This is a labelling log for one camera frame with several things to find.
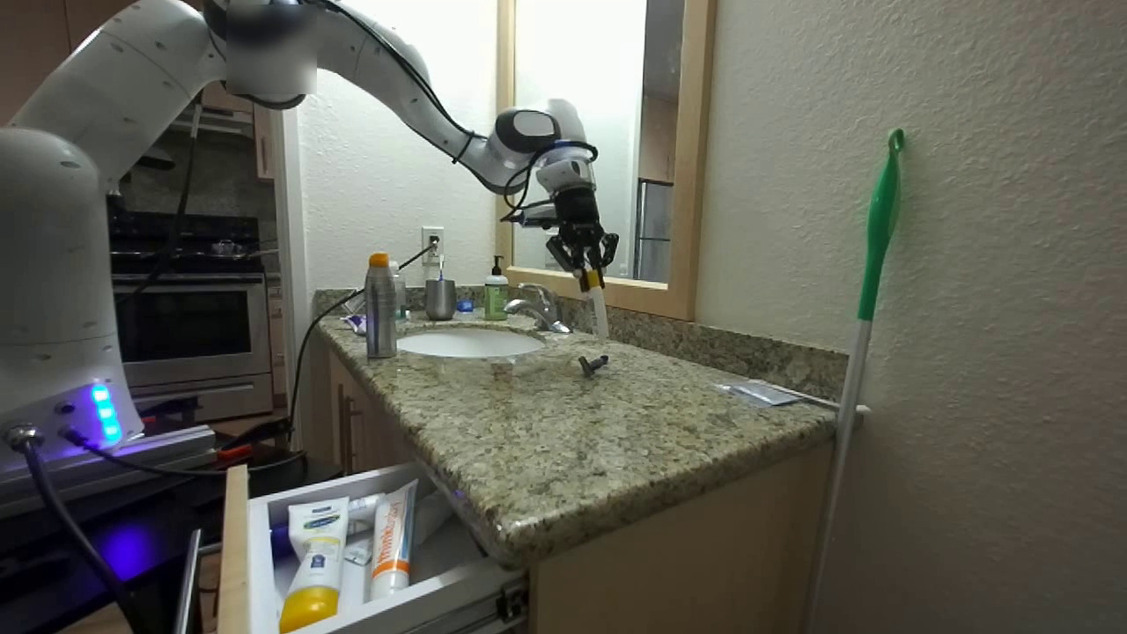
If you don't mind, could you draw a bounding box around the small white bottle yellow cap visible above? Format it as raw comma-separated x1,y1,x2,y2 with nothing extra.
580,272,614,346

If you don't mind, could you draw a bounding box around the white tube yellow cap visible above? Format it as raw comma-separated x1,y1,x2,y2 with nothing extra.
274,495,355,634

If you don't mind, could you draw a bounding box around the black base cable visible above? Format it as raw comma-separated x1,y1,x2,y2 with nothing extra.
6,425,162,634

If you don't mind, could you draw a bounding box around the white orange thinkbaby tube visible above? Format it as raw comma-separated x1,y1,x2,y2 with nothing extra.
364,476,422,604

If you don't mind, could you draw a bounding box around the long aluminium mounting rail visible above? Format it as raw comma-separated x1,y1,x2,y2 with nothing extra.
0,419,222,502

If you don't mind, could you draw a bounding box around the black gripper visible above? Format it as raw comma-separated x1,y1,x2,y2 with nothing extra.
541,183,624,293

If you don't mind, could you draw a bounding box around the white sink basin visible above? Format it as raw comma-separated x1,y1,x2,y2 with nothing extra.
397,324,551,362

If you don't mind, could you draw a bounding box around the grey metal cup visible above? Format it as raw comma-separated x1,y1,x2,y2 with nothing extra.
422,276,459,324

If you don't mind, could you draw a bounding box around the white plastic packet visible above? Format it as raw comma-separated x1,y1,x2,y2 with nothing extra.
714,372,872,419

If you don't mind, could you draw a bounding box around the wood framed mirror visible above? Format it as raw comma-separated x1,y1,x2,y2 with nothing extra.
490,0,722,320

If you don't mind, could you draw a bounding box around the orange black clamp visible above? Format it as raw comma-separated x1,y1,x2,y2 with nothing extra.
209,438,261,467

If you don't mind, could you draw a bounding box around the green handled mop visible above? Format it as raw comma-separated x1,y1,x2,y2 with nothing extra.
801,123,912,634

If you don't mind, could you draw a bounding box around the wooden vanity cabinet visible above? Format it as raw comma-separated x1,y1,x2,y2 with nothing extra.
293,338,840,634

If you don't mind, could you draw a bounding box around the green soap pump bottle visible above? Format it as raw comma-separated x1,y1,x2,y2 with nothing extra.
484,253,514,324

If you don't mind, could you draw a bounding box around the chrome faucet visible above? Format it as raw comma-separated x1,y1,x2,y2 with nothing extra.
505,284,572,333

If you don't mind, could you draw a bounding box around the steel oven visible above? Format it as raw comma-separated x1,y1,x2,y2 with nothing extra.
104,206,287,425

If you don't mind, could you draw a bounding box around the white drawer wooden front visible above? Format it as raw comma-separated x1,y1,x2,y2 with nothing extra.
209,459,537,634

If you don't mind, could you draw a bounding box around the grey spray can orange cap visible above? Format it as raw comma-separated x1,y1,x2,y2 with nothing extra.
364,251,406,362

